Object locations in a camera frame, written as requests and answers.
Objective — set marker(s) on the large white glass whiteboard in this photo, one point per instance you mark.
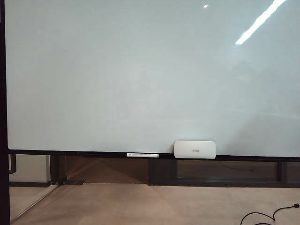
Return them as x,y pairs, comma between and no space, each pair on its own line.
93,82

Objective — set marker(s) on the white marker with black cap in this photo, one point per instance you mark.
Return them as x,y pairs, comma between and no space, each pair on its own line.
140,155

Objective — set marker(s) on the black whiteboard stand frame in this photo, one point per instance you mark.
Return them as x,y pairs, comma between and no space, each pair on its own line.
161,171

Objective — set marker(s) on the dark bent pipe bracket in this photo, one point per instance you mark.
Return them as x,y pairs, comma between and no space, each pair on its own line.
14,164

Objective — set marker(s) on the dark vertical door frame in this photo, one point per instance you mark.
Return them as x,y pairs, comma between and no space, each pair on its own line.
3,117

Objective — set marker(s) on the white rounded whiteboard eraser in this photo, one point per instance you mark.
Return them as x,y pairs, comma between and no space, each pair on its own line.
194,150

